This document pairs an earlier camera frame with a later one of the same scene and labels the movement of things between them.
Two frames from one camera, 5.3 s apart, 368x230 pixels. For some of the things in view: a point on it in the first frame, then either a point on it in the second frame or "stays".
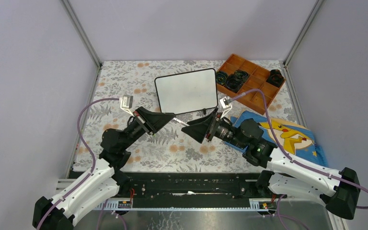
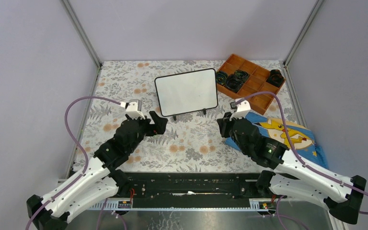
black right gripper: (197, 129) to (224, 123)
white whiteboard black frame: (187, 92) stays
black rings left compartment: (221, 77) stays
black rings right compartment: (275, 78) stays
